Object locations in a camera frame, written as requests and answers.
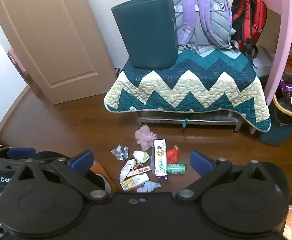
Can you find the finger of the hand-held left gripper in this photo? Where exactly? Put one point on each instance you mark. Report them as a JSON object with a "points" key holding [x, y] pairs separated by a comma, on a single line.
{"points": [[20, 152], [0, 164]]}

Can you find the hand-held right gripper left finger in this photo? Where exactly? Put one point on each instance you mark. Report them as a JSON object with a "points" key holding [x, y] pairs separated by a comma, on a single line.
{"points": [[82, 159]]}

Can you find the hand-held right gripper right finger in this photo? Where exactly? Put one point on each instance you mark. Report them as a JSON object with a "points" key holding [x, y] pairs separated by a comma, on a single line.
{"points": [[200, 161]]}

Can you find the green can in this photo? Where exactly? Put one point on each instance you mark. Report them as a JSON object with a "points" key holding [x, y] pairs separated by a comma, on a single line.
{"points": [[176, 168]]}

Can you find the white knotted cloth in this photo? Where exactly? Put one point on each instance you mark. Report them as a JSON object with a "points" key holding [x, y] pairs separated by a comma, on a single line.
{"points": [[126, 170]]}

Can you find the dark teal trash bin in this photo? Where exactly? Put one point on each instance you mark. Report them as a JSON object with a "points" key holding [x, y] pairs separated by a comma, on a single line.
{"points": [[146, 35]]}

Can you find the orange slipper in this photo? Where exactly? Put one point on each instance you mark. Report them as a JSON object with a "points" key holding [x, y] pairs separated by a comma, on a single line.
{"points": [[101, 167]]}

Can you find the red plastic wrapper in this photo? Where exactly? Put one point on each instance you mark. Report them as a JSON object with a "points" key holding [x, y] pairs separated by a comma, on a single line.
{"points": [[172, 155]]}

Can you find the grey crumpled foil wrapper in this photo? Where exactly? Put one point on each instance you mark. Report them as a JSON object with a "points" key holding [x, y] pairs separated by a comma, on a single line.
{"points": [[120, 152]]}

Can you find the white green biscuit packet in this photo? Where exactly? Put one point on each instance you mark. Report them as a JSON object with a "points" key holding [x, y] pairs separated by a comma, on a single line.
{"points": [[159, 160]]}

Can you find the yellow white carton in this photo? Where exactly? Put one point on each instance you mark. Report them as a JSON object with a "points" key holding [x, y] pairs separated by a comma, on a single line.
{"points": [[133, 182]]}

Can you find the blue crumpled tissue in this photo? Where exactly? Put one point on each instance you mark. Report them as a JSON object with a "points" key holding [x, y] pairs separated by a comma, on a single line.
{"points": [[148, 187]]}

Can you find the cream green wrapper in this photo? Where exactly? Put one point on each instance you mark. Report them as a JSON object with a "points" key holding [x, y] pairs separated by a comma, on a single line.
{"points": [[141, 155]]}

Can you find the brown snack bar wrapper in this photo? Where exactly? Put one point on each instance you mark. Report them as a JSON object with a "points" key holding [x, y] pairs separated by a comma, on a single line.
{"points": [[141, 170]]}

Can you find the pink crumpled wrapper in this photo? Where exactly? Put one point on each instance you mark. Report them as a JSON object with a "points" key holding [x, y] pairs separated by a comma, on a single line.
{"points": [[144, 135]]}

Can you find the bin with black liner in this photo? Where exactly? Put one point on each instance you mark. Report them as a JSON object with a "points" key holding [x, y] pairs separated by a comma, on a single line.
{"points": [[273, 135]]}

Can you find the teal cream zigzag quilt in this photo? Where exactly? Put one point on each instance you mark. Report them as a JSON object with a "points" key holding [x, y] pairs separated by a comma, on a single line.
{"points": [[186, 80]]}

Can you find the beige wooden door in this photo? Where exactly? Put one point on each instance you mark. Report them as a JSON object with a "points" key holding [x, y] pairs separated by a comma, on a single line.
{"points": [[48, 42]]}

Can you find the purple grey backpack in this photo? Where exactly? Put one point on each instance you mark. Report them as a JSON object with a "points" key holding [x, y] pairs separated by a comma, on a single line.
{"points": [[203, 12]]}

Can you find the red black backpack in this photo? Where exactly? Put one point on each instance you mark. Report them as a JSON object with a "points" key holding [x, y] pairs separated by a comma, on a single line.
{"points": [[246, 17]]}

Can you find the pink shelf unit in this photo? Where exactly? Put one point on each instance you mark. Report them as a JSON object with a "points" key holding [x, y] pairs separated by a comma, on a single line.
{"points": [[286, 17]]}

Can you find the metal bench frame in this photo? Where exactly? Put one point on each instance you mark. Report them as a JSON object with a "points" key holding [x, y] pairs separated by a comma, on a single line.
{"points": [[206, 123]]}

